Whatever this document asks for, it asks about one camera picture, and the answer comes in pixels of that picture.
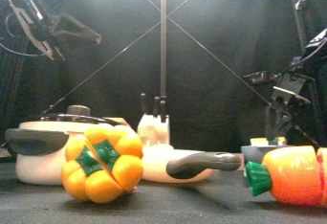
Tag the pale yellow block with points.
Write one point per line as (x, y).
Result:
(262, 141)

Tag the grey-blue box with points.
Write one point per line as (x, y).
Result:
(254, 154)

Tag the orange toy carrot green top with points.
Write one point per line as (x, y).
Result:
(294, 176)

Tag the glass lid with grey knob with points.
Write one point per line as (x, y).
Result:
(79, 116)

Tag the white knife block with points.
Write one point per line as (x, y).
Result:
(154, 132)

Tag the yellow toy bell pepper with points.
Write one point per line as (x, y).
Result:
(102, 167)

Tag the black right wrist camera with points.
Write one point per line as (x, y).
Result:
(259, 77)

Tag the grey vertical frame pole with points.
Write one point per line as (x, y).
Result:
(163, 36)

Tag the dark side frame pole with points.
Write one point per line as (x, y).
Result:
(300, 14)

